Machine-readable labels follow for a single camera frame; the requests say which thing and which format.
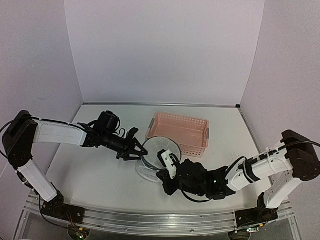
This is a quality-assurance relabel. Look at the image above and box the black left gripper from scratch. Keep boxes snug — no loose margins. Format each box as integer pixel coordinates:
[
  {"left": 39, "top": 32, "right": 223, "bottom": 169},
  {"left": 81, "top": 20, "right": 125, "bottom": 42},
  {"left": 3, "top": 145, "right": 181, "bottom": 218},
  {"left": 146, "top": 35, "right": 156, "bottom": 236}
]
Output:
[{"left": 101, "top": 130, "right": 149, "bottom": 161}]

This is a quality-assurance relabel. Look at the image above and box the white mesh laundry bag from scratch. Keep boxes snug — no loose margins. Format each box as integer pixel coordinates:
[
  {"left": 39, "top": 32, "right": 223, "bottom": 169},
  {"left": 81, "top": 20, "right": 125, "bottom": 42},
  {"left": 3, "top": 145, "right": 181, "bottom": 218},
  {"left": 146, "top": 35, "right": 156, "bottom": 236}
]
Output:
[{"left": 135, "top": 136, "right": 182, "bottom": 183}]

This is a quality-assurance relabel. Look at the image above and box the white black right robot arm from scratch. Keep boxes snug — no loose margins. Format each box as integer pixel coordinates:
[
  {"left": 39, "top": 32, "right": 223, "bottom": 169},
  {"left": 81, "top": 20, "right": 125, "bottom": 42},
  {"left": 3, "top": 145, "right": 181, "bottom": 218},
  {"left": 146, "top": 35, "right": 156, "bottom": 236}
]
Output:
[{"left": 156, "top": 129, "right": 320, "bottom": 229}]

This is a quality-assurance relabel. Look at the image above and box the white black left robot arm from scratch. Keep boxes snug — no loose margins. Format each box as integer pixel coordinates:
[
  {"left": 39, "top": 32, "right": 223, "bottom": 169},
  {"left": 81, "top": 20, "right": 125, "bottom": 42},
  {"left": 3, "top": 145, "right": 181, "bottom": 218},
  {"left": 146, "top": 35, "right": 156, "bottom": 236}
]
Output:
[{"left": 0, "top": 110, "right": 148, "bottom": 223}]

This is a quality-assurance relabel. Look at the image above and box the pink perforated plastic basket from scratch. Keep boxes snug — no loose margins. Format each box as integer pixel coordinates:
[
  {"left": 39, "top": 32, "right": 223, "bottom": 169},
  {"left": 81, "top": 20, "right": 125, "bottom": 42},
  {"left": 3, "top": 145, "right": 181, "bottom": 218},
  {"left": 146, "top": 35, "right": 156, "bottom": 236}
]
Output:
[{"left": 146, "top": 112, "right": 210, "bottom": 158}]

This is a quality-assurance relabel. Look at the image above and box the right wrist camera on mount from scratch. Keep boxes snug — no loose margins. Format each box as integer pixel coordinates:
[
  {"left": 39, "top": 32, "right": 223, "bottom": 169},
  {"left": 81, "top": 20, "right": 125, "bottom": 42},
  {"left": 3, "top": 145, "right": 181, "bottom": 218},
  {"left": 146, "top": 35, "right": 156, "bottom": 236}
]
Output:
[{"left": 156, "top": 149, "right": 210, "bottom": 186}]

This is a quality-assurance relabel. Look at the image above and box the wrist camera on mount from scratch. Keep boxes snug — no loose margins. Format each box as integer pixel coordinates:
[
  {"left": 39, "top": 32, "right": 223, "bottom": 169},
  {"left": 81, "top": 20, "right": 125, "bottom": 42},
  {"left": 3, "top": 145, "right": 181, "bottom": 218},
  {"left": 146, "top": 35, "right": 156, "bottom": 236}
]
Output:
[
  {"left": 90, "top": 110, "right": 138, "bottom": 145},
  {"left": 156, "top": 149, "right": 210, "bottom": 186}
]

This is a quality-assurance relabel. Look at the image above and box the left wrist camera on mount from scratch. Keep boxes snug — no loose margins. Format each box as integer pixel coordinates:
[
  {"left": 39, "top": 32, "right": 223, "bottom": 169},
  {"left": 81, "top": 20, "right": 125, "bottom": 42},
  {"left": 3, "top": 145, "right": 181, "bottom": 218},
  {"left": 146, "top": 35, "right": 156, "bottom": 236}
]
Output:
[{"left": 90, "top": 110, "right": 138, "bottom": 145}]

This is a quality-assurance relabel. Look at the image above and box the aluminium rail at table back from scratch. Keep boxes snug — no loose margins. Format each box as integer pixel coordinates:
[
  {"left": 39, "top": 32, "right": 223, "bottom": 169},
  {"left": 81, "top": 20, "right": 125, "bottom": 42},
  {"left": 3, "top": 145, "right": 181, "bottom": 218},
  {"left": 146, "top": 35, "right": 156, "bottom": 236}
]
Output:
[{"left": 83, "top": 102, "right": 241, "bottom": 109}]

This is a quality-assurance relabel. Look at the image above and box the aluminium front rail frame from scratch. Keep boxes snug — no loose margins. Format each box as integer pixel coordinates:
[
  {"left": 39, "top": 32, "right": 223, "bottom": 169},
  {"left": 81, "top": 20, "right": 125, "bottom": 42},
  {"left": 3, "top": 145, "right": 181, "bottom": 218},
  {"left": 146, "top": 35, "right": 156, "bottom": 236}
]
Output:
[{"left": 14, "top": 194, "right": 301, "bottom": 240}]

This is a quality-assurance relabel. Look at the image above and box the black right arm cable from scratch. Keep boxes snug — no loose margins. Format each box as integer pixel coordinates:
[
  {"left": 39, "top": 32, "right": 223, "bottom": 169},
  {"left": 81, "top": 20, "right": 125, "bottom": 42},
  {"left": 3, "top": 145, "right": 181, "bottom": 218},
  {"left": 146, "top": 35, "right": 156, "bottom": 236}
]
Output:
[{"left": 179, "top": 139, "right": 320, "bottom": 203}]

